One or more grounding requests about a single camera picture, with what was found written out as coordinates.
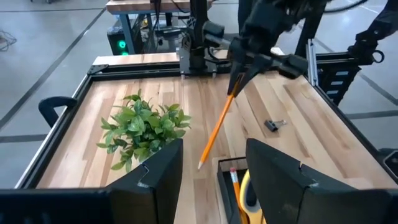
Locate orange pencil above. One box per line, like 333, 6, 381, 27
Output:
229, 167, 249, 224
197, 77, 243, 170

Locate black mesh desk organizer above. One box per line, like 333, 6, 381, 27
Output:
215, 156, 268, 224

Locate floor cable bundle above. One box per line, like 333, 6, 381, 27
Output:
0, 29, 18, 53

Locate computer tower green light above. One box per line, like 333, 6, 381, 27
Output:
106, 24, 139, 56

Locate silver aluminium extrusion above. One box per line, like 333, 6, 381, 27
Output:
305, 38, 320, 87

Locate black hook clamp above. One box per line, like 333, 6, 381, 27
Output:
38, 96, 78, 129

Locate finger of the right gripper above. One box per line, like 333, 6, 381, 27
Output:
238, 57, 265, 98
227, 58, 244, 96

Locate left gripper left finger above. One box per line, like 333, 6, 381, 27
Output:
106, 138, 184, 224

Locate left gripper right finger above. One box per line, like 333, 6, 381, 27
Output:
246, 138, 354, 224

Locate wooden background table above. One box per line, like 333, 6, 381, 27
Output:
104, 0, 215, 55

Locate black aluminium table frame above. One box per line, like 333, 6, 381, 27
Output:
14, 52, 398, 190

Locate green plant in white pot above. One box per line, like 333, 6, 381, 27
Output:
95, 89, 193, 174

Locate yellow handled scissors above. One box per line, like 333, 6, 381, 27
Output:
238, 169, 268, 224

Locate black binder clip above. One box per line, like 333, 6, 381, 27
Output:
264, 119, 289, 133

